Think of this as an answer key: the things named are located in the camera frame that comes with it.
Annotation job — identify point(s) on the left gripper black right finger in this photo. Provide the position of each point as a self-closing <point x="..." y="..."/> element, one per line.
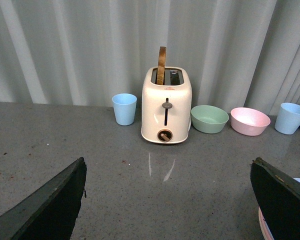
<point x="278" y="196"/>

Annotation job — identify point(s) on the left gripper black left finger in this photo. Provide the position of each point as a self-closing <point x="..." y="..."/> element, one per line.
<point x="51" y="211"/>

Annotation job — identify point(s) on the pink plate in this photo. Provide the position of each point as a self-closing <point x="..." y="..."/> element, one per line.
<point x="267" y="235"/>

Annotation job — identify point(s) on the light blue cup right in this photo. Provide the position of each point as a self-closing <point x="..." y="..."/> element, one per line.
<point x="288" y="118"/>

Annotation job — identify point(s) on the light blue cup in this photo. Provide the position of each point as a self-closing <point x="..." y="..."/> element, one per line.
<point x="288" y="118"/>
<point x="124" y="105"/>

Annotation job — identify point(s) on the pink bowl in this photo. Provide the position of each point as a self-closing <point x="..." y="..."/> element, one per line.
<point x="248" y="121"/>

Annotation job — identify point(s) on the green bowl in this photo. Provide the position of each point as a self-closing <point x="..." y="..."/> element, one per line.
<point x="208" y="119"/>

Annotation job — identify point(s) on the light blue cup left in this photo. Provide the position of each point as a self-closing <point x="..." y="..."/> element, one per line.
<point x="124" y="105"/>

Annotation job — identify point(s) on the cream toaster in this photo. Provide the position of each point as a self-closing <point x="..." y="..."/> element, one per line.
<point x="166" y="109"/>

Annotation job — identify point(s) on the grey curtain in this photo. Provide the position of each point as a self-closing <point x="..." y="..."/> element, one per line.
<point x="237" y="53"/>

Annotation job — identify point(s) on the toast slice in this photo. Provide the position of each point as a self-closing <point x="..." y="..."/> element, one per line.
<point x="161" y="66"/>

